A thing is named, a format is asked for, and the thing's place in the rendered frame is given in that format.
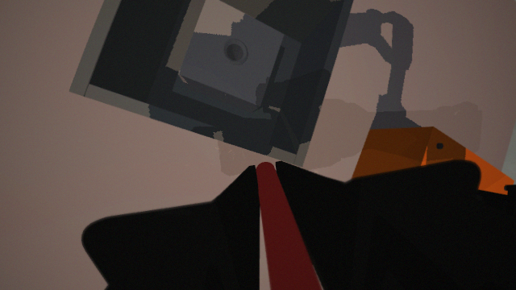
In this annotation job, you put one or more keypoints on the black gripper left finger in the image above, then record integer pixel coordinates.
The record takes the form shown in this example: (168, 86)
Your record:
(224, 232)

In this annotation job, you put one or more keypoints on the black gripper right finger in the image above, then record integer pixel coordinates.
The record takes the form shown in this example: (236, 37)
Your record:
(335, 217)

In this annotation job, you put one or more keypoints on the dark red peg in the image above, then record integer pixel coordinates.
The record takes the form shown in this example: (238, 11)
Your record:
(289, 264)

